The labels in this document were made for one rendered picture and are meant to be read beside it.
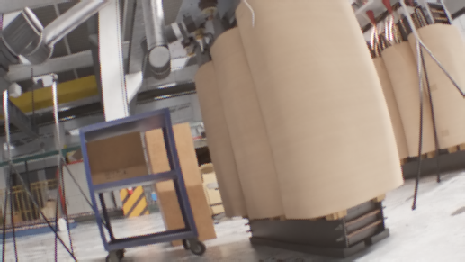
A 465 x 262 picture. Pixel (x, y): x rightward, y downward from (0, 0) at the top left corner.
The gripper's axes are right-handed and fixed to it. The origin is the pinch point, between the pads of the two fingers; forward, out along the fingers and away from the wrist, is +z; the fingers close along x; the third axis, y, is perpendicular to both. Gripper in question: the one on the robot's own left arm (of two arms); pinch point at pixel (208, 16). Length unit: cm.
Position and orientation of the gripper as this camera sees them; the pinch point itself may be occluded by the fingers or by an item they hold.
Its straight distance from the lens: 198.8
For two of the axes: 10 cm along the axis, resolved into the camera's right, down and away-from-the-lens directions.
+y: -4.3, -9.0, 1.1
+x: 0.3, 1.1, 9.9
